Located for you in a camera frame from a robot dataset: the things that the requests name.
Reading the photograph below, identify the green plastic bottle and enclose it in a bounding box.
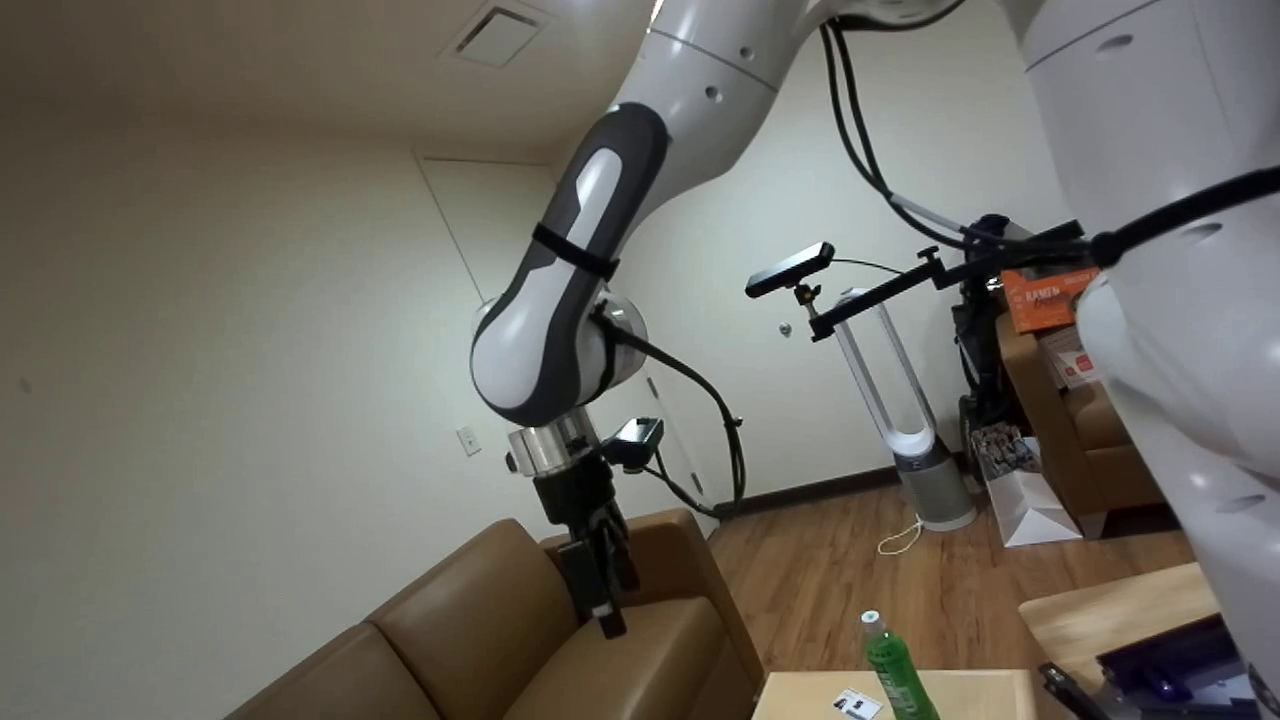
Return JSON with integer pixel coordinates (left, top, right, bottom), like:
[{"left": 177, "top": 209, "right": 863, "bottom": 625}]
[{"left": 860, "top": 610, "right": 942, "bottom": 720}]

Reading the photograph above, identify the ceiling vent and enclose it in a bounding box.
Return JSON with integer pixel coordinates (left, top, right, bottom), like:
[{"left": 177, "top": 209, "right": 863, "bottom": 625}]
[{"left": 438, "top": 0, "right": 553, "bottom": 70}]

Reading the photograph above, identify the white cable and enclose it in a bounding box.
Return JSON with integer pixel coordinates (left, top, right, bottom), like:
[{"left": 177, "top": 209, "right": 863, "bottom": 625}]
[{"left": 877, "top": 514, "right": 925, "bottom": 557}]

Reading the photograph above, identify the white box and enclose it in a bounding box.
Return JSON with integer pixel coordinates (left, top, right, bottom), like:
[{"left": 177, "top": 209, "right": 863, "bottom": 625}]
[{"left": 1039, "top": 328, "right": 1102, "bottom": 390}]

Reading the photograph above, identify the orange cardboard box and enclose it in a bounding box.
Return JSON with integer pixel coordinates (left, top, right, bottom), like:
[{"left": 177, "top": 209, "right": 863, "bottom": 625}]
[{"left": 1001, "top": 264, "right": 1102, "bottom": 335}]

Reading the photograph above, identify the brown leather sofa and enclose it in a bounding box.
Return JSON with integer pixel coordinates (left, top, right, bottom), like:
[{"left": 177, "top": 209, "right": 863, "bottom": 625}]
[{"left": 224, "top": 508, "right": 767, "bottom": 720}]

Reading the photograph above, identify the camera on mount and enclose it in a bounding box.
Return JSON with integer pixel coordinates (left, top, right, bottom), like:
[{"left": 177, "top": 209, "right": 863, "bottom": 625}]
[{"left": 745, "top": 240, "right": 1087, "bottom": 344}]

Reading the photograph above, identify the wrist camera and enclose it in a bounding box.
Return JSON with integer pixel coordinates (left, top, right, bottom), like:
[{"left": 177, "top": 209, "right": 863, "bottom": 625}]
[{"left": 602, "top": 417, "right": 665, "bottom": 472}]

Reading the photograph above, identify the black bag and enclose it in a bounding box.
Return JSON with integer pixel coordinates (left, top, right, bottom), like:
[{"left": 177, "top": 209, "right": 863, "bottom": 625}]
[{"left": 949, "top": 213, "right": 1033, "bottom": 483}]

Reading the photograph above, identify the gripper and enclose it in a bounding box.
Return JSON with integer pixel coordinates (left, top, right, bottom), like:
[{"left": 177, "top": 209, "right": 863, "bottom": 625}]
[{"left": 532, "top": 456, "right": 642, "bottom": 641}]

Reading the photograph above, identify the white bladeless tower fan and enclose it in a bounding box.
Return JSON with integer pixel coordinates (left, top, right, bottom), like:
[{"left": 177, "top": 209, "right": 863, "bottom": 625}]
[{"left": 832, "top": 288, "right": 979, "bottom": 533}]

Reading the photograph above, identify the brown leather armchair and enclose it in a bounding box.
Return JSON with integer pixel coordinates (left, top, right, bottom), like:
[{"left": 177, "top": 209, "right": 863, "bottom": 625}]
[{"left": 996, "top": 310, "right": 1167, "bottom": 541}]

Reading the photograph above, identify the white paper bag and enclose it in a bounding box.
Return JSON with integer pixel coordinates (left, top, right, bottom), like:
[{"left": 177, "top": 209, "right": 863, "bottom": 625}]
[{"left": 969, "top": 424, "right": 1084, "bottom": 549}]

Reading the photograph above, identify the light wooden table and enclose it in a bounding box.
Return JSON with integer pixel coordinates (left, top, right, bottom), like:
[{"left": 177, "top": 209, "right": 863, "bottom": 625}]
[
  {"left": 1018, "top": 561, "right": 1237, "bottom": 701},
  {"left": 750, "top": 669, "right": 1038, "bottom": 720}
]

